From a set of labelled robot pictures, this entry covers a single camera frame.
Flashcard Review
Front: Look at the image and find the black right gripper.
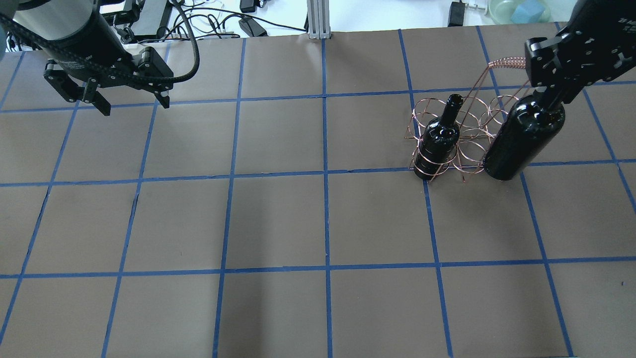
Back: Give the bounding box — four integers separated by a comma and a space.
525, 0, 636, 108

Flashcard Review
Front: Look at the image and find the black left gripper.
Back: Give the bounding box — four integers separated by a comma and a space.
43, 45, 174, 116

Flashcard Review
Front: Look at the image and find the dark wine bottle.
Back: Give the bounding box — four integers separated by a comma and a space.
413, 93, 464, 181
483, 94, 566, 181

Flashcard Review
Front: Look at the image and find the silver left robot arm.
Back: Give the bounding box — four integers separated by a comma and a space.
1, 0, 173, 116

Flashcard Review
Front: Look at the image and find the dark wine bottle in basket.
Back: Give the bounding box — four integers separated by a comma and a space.
413, 93, 464, 181

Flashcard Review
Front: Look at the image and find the blue foam block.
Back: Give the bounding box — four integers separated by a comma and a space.
510, 0, 548, 23

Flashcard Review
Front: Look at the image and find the green glass plate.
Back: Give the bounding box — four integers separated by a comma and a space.
487, 0, 551, 25

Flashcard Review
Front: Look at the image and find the black power adapter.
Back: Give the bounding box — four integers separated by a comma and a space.
447, 0, 466, 27

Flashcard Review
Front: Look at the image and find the black braided cable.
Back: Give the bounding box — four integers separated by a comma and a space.
0, 0, 200, 84

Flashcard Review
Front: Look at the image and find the copper wire wine basket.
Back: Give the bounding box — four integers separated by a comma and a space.
405, 56, 530, 182

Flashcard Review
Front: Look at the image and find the aluminium frame post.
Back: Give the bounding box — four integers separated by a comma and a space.
307, 0, 332, 39

